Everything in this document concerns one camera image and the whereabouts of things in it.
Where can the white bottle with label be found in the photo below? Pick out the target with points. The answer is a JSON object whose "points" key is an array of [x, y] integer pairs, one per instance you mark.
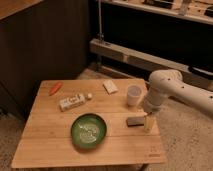
{"points": [[74, 101]]}

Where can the orange carrot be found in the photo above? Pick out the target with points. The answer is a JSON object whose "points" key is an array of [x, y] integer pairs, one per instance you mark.
{"points": [[55, 88]]}

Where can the green bowl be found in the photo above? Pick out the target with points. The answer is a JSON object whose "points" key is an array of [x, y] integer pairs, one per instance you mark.
{"points": [[88, 131]]}

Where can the white sponge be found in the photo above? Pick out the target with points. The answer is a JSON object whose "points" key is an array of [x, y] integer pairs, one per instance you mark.
{"points": [[110, 87]]}

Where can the wooden folding table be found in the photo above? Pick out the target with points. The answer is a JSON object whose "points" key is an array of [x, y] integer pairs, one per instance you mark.
{"points": [[46, 140]]}

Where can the dark wooden cabinet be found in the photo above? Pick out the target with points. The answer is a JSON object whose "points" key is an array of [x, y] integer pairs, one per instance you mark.
{"points": [[48, 41]]}

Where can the dark grey sponge block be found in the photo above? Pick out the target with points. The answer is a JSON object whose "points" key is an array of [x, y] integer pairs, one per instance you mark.
{"points": [[134, 121]]}

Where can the white ceramic cup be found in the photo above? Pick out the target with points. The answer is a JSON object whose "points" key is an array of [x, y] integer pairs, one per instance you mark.
{"points": [[134, 93]]}

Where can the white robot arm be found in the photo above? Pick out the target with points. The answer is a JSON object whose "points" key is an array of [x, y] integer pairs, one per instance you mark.
{"points": [[169, 83]]}

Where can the metal pole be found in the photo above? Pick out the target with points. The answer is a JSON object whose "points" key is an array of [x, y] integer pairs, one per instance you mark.
{"points": [[100, 35]]}

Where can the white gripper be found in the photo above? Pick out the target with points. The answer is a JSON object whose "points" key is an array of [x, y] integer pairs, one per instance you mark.
{"points": [[151, 105]]}

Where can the wooden shelf unit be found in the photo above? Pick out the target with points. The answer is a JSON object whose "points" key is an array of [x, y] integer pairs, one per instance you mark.
{"points": [[148, 41]]}

